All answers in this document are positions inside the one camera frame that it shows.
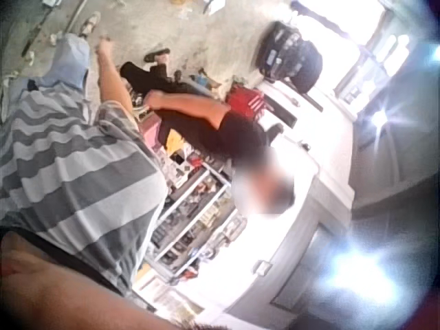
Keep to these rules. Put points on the person's right hand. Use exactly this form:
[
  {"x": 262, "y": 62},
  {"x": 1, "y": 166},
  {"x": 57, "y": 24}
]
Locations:
[{"x": 103, "y": 46}]

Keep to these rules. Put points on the person's right fingers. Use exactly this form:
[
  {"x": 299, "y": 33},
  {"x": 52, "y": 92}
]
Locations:
[{"x": 106, "y": 39}]

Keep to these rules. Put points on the grey metal pipe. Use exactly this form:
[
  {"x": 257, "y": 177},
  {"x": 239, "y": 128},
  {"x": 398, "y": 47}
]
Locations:
[{"x": 76, "y": 13}]

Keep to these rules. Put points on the person's legs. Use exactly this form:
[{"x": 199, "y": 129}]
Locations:
[{"x": 67, "y": 58}]

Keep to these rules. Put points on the long dark rod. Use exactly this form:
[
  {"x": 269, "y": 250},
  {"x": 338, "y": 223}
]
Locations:
[{"x": 36, "y": 32}]

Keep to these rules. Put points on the red striped bag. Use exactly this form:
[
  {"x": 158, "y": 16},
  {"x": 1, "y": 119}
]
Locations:
[{"x": 245, "y": 100}]

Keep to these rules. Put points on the black backpack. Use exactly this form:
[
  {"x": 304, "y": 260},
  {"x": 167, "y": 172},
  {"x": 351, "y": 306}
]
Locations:
[{"x": 292, "y": 56}]

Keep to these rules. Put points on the black flat bar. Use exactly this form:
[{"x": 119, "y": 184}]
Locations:
[{"x": 281, "y": 110}]

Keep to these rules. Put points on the white shelf of small goods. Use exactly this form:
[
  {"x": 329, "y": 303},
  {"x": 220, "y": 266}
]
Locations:
[{"x": 192, "y": 213}]

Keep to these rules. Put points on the bright window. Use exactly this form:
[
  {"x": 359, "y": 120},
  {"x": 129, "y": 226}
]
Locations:
[{"x": 347, "y": 31}]

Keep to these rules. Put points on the white counter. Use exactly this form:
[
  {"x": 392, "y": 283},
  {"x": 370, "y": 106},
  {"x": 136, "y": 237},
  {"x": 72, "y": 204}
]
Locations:
[{"x": 309, "y": 178}]

